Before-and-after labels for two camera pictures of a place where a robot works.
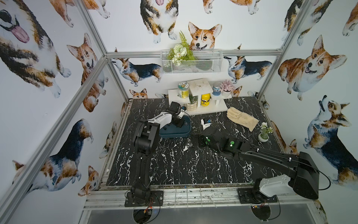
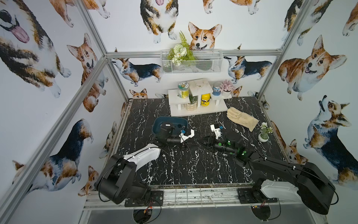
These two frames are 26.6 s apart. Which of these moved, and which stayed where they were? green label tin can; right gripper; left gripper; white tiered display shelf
Moved: left gripper
Stayed: green label tin can; white tiered display shelf; right gripper
